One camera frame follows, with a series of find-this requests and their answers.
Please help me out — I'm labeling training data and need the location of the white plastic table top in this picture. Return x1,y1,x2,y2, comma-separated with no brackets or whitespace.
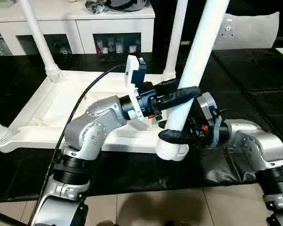
0,69,190,162

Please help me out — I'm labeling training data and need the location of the black cabinet with gold label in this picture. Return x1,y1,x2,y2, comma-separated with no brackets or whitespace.
152,0,283,51

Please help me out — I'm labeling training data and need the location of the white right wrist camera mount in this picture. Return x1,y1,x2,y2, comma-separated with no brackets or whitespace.
196,91,224,148

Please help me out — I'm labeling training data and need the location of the white glass-door cabinet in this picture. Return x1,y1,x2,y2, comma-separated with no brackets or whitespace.
0,0,156,57

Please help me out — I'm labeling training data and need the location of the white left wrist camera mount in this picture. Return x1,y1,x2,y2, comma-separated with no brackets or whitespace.
124,55,150,122

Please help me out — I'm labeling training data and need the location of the white plastic table leg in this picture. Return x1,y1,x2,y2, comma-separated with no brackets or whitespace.
0,114,14,154
163,0,189,82
18,0,65,82
155,0,231,161

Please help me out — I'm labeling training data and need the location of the white pillow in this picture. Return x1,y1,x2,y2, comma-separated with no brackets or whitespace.
213,11,280,51

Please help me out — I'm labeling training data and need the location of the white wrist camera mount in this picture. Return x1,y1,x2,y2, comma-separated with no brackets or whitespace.
124,55,150,122
196,91,224,148

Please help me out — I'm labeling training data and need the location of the grey bag with black strap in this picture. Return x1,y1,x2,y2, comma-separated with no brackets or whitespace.
108,0,150,13

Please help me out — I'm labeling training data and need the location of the black metal table leg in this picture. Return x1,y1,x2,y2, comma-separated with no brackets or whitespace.
0,209,22,226

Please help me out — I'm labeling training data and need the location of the black table mat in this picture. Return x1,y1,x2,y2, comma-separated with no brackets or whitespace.
0,48,283,203

